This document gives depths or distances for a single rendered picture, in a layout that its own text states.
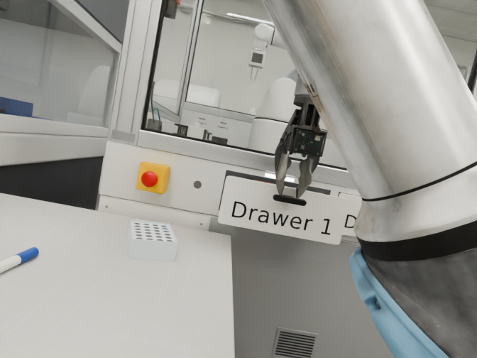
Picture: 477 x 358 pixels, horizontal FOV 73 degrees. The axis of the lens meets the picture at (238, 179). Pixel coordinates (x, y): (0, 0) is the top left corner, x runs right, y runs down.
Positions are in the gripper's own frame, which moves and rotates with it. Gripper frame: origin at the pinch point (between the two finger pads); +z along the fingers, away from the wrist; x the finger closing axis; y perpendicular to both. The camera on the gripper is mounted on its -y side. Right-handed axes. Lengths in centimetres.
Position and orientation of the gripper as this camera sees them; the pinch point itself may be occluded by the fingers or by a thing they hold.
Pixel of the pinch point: (289, 190)
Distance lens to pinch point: 73.2
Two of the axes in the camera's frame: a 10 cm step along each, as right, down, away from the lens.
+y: 0.3, 1.0, -9.9
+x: 9.8, 1.9, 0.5
